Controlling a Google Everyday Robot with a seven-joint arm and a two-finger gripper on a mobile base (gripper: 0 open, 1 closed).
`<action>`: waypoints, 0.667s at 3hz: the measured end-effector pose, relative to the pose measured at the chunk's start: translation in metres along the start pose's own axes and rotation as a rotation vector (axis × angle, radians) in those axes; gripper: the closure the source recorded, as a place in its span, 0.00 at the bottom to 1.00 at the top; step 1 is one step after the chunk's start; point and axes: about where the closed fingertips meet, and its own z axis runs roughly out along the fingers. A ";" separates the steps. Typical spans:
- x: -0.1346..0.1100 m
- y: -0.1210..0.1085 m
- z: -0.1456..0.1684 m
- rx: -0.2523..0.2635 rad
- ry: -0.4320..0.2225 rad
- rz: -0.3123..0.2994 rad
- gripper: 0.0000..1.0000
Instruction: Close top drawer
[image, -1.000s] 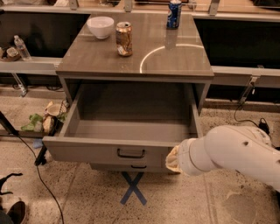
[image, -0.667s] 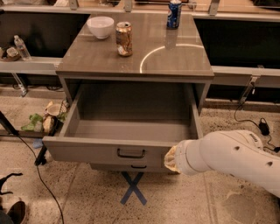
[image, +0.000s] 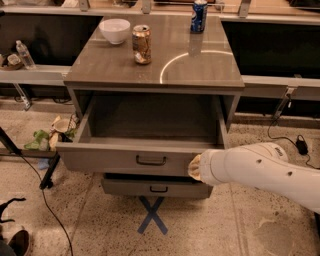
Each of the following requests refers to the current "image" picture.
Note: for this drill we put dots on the tan padded gripper body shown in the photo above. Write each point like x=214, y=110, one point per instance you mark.
x=209, y=167

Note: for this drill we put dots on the grey top drawer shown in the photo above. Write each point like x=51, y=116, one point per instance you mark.
x=140, y=156

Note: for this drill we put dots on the grey drawer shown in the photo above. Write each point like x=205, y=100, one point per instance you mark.
x=150, y=185
x=140, y=156

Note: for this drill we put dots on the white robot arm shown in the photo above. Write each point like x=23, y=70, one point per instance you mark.
x=262, y=165

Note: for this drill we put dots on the grey lower drawer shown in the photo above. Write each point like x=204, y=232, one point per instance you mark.
x=150, y=185

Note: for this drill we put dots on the grey drawer cabinet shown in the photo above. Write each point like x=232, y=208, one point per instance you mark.
x=188, y=92

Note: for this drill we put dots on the blue tape cross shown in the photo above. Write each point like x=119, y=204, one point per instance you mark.
x=152, y=215

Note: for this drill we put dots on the pile of snack bags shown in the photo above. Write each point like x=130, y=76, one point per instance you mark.
x=62, y=129

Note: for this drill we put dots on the gold soda can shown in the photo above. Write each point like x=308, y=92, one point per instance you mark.
x=141, y=43

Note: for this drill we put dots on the black tripod leg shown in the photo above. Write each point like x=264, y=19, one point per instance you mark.
x=53, y=160

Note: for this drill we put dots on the white ceramic bowl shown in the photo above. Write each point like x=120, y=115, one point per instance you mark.
x=115, y=31

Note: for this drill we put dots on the blue soda can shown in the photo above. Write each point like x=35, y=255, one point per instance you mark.
x=199, y=15

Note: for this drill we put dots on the brown shoe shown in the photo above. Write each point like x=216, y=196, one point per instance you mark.
x=20, y=243

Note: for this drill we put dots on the clear plastic water bottle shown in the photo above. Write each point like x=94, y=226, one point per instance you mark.
x=25, y=55

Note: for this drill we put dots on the round tray with items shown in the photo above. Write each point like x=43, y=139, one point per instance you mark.
x=10, y=62

